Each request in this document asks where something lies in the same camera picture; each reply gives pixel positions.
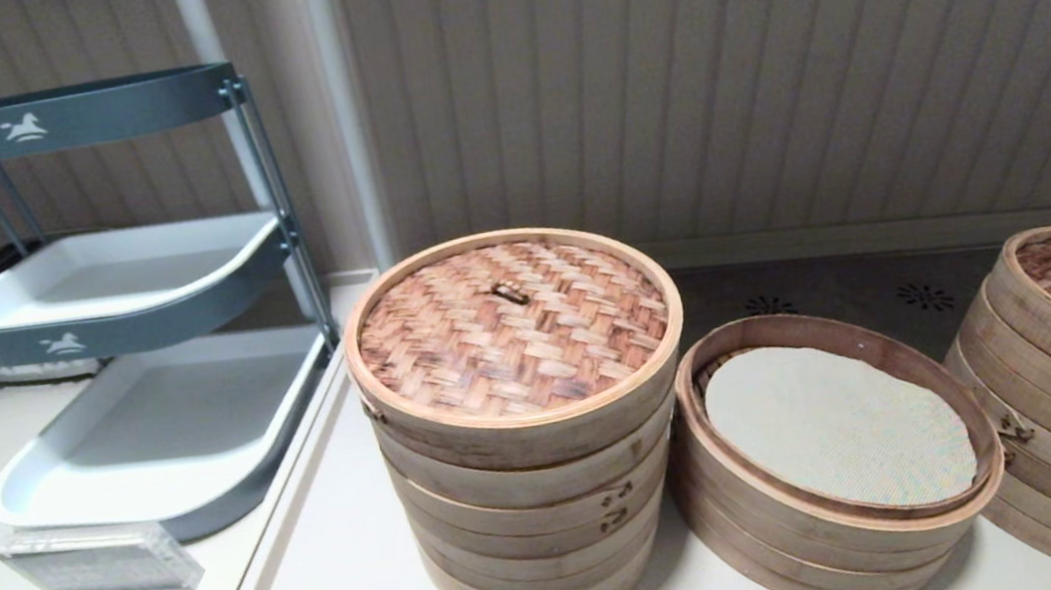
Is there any tall bamboo steamer stack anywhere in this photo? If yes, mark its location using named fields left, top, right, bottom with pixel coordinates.
left=387, top=438, right=688, bottom=590

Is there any thick white upright pole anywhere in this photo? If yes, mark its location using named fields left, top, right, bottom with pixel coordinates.
left=297, top=0, right=403, bottom=280

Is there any dark cooktop panel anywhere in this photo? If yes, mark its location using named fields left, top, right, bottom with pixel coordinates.
left=668, top=228, right=1019, bottom=392

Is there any white and teal curved tray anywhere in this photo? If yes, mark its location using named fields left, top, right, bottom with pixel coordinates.
left=0, top=207, right=306, bottom=372

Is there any dark teal rack shelf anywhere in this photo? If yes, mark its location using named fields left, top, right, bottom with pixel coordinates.
left=0, top=60, right=251, bottom=163

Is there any white toaster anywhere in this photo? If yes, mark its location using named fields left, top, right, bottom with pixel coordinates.
left=0, top=232, right=105, bottom=389

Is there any clear acrylic warning sign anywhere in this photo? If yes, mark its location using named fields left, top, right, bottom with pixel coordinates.
left=0, top=508, right=207, bottom=590

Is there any teal rack double post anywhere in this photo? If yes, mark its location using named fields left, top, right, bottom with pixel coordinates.
left=216, top=67, right=342, bottom=361

